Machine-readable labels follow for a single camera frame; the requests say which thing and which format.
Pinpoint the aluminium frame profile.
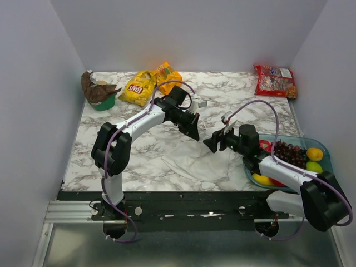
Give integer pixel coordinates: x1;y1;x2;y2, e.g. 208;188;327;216
33;201;346;266

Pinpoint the green bowl with brown paper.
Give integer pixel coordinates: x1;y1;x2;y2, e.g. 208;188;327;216
81;70;122;111

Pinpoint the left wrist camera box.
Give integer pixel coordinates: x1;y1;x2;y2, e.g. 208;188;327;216
188;100;207;114

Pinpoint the yellow lemon back right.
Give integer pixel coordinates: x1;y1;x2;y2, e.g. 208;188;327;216
306;147;324;162

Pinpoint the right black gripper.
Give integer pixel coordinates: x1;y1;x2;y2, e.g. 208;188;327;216
202;123;248;156

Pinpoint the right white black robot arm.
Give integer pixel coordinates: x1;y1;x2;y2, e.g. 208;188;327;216
203;125;353;232

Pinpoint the green lime toy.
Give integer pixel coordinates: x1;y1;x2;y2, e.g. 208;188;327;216
306;161;323;174

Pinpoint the yellow lemon front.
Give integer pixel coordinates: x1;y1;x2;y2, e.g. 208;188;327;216
252;173;274;186

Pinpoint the yellow chips bag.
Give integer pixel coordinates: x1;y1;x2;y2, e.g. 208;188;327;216
118;71;156;106

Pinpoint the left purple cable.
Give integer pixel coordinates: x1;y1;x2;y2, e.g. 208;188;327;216
100;80;197;243

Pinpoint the red snack bag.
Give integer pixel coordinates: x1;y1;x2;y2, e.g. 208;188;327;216
254;64;298;99

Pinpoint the orange snack bag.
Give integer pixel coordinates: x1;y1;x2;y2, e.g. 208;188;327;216
151;62;182;95

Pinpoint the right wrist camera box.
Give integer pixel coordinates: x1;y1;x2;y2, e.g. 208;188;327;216
221;111;236;135

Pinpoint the red apple toy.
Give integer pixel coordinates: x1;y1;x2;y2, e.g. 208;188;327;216
270;178;285;187

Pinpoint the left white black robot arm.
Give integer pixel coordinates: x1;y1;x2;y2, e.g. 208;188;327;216
91;86;206;220

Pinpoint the teal plastic fruit basket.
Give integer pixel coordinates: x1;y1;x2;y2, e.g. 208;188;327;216
243;133;334;192

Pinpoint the red dragon fruit toy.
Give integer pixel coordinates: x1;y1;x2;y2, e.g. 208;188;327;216
259;140;273;153

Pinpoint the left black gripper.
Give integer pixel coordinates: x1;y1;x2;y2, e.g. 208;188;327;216
171;108;200;141

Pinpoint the dark purple grape bunch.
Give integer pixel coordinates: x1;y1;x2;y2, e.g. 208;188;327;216
274;141;309;169

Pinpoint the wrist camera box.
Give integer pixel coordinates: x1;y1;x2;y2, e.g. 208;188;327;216
221;111;236;135
188;100;207;114

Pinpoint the white cloth garment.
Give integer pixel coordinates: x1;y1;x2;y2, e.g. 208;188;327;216
161;121;232;182

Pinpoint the yellow lemon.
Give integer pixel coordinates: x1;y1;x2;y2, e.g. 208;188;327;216
252;173;274;186
306;147;324;162

